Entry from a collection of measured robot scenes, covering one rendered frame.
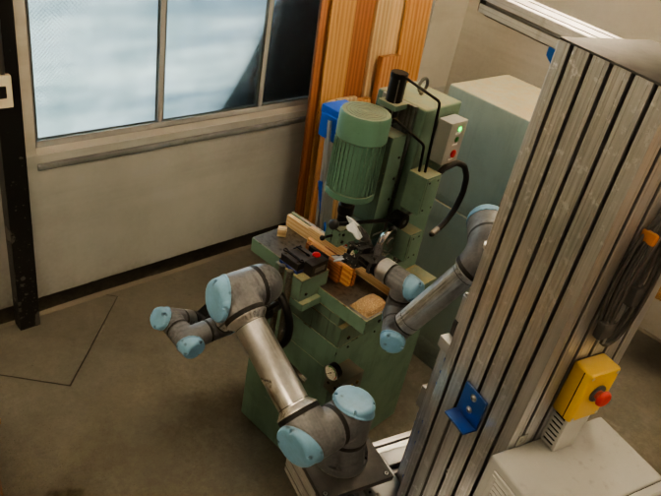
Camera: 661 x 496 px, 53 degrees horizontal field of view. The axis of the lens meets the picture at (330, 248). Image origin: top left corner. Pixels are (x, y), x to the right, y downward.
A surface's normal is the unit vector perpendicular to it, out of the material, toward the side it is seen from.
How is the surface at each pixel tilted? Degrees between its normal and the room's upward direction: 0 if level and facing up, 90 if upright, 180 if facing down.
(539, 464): 0
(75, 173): 90
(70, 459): 0
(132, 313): 0
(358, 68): 87
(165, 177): 90
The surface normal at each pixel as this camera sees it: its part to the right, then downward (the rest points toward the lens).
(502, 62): -0.73, 0.26
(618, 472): 0.17, -0.83
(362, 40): 0.68, 0.45
